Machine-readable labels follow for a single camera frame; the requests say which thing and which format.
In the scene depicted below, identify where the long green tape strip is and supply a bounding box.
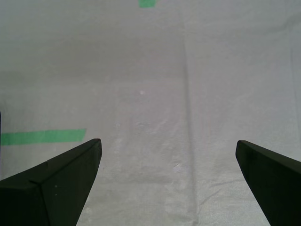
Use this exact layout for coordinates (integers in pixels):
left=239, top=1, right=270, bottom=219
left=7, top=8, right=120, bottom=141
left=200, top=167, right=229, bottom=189
left=1, top=129, right=87, bottom=146

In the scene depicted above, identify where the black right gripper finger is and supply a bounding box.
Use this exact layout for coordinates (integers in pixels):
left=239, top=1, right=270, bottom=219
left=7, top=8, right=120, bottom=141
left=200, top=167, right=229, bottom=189
left=0, top=138, right=103, bottom=226
left=236, top=140, right=301, bottom=226

